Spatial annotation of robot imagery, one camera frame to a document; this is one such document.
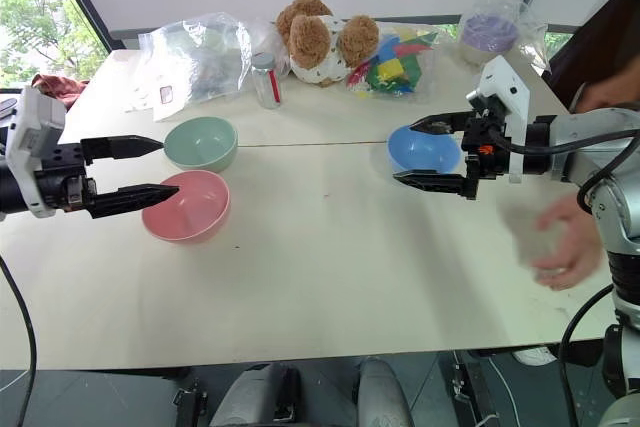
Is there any red bowl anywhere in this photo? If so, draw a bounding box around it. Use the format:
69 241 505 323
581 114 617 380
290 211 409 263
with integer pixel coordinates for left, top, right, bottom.
141 169 232 245

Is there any person's bare hand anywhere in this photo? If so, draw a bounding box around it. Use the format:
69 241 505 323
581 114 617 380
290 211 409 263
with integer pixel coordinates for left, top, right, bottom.
534 194 605 291

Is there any clear jar with red stick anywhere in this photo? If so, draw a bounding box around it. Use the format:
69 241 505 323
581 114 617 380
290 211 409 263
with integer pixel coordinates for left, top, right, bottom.
250 52 283 111

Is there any thin white cable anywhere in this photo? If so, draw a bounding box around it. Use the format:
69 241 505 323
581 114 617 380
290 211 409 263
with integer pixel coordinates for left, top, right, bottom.
479 351 522 427

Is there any bagged tub with purple lid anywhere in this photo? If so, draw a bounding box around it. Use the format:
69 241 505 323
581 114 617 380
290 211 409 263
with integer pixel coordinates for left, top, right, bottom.
455 0 552 74

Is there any brown and white plush toy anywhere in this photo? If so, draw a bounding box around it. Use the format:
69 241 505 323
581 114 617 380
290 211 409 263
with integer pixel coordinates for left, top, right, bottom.
275 0 380 89

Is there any crumpled clear plastic bag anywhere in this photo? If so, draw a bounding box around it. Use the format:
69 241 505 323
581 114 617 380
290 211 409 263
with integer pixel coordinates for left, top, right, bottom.
246 15 293 79

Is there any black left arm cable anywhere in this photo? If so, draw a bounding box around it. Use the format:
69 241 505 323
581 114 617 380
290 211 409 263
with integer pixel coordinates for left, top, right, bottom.
0 254 38 427

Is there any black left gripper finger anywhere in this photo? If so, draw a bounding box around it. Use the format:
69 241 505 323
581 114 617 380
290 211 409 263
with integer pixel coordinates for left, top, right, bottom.
88 184 181 220
80 134 165 165

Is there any grey rounded robot leg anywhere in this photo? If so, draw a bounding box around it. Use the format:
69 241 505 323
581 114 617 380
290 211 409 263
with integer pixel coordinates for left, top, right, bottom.
208 361 302 427
356 355 417 427

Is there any bag of colourful blocks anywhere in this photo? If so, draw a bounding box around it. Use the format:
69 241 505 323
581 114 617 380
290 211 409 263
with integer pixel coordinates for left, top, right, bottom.
346 25 442 99

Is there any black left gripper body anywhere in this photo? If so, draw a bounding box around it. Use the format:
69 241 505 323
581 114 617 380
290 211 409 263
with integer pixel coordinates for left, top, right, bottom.
33 141 100 212

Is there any dark red cloth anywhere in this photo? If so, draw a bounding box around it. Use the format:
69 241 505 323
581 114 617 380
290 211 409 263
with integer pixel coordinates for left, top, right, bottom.
31 73 90 99

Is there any black robot body cable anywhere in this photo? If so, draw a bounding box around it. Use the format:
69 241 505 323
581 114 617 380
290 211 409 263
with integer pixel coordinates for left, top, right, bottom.
559 284 619 427

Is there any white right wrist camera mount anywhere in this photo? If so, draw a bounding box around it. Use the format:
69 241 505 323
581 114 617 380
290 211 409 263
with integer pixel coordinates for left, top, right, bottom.
465 55 531 184

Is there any grey wiping cloth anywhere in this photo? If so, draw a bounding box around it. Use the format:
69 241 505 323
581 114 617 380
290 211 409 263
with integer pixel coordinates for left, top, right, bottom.
502 199 567 281

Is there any dark window frame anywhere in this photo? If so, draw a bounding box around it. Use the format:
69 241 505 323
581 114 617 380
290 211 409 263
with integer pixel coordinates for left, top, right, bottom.
43 0 142 54

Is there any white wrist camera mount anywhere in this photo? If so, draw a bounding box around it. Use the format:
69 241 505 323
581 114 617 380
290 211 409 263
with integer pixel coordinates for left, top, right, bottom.
465 55 531 184
8 86 67 219

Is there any white shoe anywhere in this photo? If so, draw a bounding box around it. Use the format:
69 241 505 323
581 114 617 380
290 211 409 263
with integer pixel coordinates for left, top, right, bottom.
511 343 559 367

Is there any blue bowl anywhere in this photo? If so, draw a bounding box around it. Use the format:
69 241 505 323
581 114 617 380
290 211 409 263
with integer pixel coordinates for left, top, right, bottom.
387 124 463 181

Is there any green bowl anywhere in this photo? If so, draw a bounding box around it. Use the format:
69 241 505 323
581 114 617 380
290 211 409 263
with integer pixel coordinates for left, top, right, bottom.
164 115 239 173

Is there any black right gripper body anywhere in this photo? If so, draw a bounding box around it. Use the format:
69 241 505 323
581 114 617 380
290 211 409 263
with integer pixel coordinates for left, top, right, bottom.
459 108 512 201

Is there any black metal bracket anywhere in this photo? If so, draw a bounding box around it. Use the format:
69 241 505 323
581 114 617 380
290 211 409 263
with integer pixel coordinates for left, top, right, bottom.
448 350 497 427
171 378 210 427

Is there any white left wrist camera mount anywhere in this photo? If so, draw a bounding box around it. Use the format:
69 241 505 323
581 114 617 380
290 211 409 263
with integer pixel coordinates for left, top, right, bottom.
8 86 67 219

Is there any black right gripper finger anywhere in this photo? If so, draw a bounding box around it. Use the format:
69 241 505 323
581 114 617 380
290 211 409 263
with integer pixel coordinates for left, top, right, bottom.
392 171 467 196
409 112 472 137

